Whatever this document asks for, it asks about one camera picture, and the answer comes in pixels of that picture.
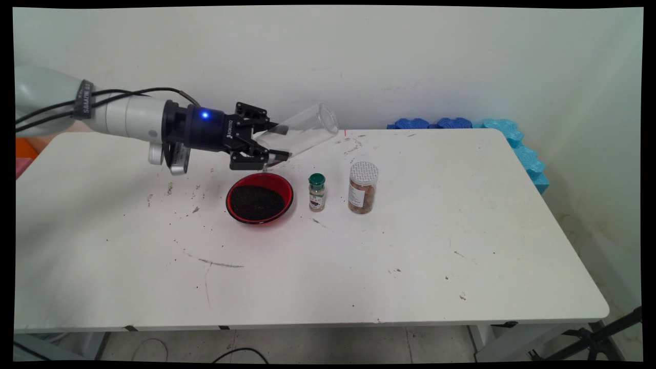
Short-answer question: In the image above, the orange box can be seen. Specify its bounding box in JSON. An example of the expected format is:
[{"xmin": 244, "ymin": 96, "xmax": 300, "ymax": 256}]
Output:
[{"xmin": 15, "ymin": 136, "xmax": 39, "ymax": 160}]

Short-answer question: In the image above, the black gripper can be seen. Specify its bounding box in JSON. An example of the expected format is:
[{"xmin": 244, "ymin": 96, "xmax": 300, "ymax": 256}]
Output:
[{"xmin": 164, "ymin": 100, "xmax": 292, "ymax": 171}]

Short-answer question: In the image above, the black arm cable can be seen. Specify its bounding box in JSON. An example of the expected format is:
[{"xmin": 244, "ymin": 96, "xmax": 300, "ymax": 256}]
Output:
[
  {"xmin": 15, "ymin": 92, "xmax": 139, "ymax": 135},
  {"xmin": 15, "ymin": 87, "xmax": 201, "ymax": 125}
]

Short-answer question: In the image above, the black grains pile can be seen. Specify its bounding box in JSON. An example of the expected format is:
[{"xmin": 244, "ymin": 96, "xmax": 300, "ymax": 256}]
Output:
[{"xmin": 230, "ymin": 184, "xmax": 286, "ymax": 218}]

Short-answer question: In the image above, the clear plastic jar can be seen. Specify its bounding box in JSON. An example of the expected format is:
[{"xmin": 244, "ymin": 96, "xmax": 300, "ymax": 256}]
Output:
[{"xmin": 254, "ymin": 102, "xmax": 340, "ymax": 167}]

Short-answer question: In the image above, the grey cable strap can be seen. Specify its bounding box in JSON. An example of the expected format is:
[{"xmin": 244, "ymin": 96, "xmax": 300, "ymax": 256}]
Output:
[{"xmin": 73, "ymin": 79, "xmax": 95, "ymax": 119}]

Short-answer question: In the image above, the white table leg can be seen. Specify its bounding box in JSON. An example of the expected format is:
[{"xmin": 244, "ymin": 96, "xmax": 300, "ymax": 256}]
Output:
[{"xmin": 469, "ymin": 323, "xmax": 590, "ymax": 362}]

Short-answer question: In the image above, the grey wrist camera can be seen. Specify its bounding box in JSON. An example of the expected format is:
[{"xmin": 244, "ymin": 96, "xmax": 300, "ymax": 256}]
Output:
[{"xmin": 163, "ymin": 141, "xmax": 191, "ymax": 176}]

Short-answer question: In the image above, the black tripod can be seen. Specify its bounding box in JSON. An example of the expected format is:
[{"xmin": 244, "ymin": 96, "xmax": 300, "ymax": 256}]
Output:
[{"xmin": 530, "ymin": 306, "xmax": 642, "ymax": 362}]

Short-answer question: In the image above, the thin grey cable loop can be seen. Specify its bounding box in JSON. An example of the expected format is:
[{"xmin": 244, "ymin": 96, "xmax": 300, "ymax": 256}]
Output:
[{"xmin": 131, "ymin": 337, "xmax": 170, "ymax": 362}]

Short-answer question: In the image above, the white-lidded nut jar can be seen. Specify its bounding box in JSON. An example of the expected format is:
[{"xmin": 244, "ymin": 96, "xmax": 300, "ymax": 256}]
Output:
[{"xmin": 348, "ymin": 161, "xmax": 380, "ymax": 215}]

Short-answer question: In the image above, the black floor cable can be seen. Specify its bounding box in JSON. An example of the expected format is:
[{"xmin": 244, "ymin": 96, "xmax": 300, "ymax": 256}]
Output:
[{"xmin": 213, "ymin": 347, "xmax": 270, "ymax": 363}]

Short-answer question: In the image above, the green-capped spice bottle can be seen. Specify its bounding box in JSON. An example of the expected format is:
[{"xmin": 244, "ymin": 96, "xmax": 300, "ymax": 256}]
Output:
[{"xmin": 308, "ymin": 173, "xmax": 326, "ymax": 212}]

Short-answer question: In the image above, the red bowl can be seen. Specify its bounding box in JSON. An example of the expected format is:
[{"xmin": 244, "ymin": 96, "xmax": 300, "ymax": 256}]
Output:
[{"xmin": 225, "ymin": 172, "xmax": 295, "ymax": 225}]

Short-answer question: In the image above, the cyan foam strip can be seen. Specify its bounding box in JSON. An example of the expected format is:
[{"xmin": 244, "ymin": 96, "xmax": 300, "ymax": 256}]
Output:
[{"xmin": 474, "ymin": 118, "xmax": 550, "ymax": 194}]

